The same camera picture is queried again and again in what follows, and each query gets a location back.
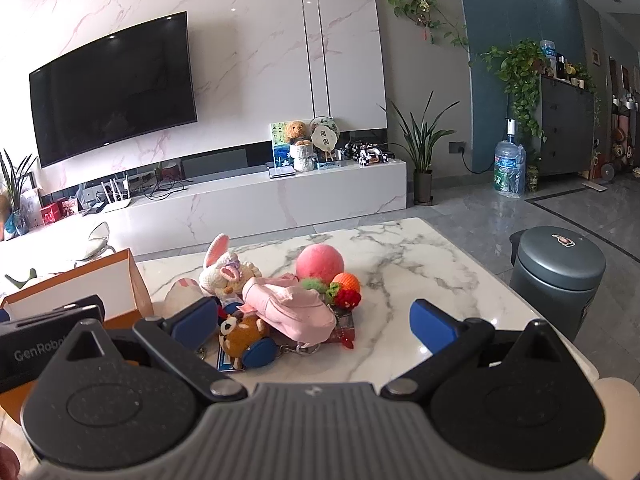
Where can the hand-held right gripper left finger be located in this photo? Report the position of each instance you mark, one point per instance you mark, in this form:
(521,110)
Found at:
(196,321)

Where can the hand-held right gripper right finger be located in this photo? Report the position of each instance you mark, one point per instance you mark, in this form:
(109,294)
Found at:
(430,324)

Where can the brown dog plush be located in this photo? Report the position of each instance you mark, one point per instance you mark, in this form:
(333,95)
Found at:
(240,337)

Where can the blue and white card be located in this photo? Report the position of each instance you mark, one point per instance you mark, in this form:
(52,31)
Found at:
(225,362)

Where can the white crochet bunny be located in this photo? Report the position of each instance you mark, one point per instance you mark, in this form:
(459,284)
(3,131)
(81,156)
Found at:
(227,272)

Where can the orange cardboard box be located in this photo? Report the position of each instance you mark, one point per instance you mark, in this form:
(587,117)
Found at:
(75,285)

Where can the red patterned packet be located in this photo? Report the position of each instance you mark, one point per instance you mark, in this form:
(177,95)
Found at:
(345,330)

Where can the red crochet strawberry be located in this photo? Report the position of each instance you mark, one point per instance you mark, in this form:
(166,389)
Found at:
(348,298)

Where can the orange crochet fruit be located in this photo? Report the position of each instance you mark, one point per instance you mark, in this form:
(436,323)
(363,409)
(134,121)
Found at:
(347,281)

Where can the pink fabric backpack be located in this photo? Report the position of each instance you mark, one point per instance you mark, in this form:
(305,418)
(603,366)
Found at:
(295,310)

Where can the green crochet piece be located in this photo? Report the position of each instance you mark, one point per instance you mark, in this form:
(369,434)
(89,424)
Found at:
(315,285)

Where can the pink plush ball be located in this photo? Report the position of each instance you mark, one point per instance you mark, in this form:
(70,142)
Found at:
(320,262)

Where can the green plastic toy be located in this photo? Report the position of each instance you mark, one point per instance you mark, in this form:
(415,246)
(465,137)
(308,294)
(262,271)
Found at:
(20,280)

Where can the white swivel stool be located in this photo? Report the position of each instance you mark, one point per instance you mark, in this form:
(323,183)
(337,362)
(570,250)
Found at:
(95,245)

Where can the orchid plant in blue vase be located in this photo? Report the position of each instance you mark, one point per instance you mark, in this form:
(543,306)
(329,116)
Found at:
(17,220)

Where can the white marble television console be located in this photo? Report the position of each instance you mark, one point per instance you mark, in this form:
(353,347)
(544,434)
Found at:
(250,200)

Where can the grey round trash bin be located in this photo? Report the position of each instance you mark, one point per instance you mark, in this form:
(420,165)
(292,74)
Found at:
(555,280)

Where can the tall plant in dark pot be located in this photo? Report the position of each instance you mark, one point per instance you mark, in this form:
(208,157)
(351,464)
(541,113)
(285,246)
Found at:
(423,187)

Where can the white router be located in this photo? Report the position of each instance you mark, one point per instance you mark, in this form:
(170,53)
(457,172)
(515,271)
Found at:
(117,202)

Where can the white paper bag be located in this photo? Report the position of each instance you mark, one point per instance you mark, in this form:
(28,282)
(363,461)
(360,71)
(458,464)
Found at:
(32,207)

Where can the pink red gift box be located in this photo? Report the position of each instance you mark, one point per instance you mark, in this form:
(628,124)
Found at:
(70,207)

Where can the grey laptop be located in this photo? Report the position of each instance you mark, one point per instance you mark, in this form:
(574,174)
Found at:
(281,172)

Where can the blue water jug with pump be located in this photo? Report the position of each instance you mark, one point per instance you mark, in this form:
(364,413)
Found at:
(510,165)

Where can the black and white toy set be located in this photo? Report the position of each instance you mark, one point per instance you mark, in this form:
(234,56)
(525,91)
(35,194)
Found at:
(370,155)

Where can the blue green canvas painting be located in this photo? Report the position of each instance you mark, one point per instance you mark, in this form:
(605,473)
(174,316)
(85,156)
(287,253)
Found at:
(277,152)

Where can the teddy bear in white pot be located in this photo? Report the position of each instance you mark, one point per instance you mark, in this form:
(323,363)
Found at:
(302,157)

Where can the beige chair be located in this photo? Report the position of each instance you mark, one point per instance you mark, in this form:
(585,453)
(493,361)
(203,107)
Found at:
(620,410)

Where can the brown teddy bear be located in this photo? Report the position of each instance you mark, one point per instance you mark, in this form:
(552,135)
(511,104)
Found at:
(296,132)

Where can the round paper fan on stand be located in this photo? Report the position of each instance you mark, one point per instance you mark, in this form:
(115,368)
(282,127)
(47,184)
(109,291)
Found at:
(324,135)

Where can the dark grey cabinet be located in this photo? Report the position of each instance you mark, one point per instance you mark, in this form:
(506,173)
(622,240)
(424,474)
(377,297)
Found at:
(567,125)

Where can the black curved television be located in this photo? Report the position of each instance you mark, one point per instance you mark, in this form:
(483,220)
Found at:
(110,90)

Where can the trailing pothos plant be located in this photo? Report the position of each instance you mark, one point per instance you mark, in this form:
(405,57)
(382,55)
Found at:
(520,70)

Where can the clear water bottle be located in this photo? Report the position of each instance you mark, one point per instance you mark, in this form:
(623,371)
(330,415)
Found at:
(548,55)

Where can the hanging ivy plant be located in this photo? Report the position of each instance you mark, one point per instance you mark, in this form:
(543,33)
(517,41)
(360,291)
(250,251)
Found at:
(422,12)

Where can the wall power outlet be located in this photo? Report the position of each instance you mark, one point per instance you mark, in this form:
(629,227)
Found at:
(457,148)

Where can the small wall frame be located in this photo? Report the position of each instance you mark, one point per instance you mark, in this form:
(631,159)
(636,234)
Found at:
(595,56)

